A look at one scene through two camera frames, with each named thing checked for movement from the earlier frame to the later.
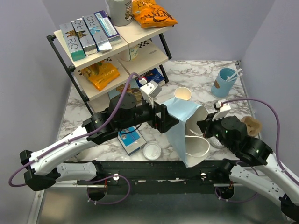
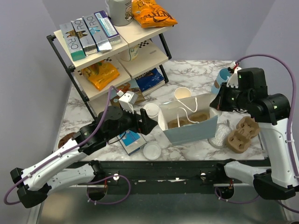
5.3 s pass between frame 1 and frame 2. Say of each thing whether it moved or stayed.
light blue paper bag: moved
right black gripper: moved
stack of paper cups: stayed
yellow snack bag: stayed
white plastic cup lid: stayed
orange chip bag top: stayed
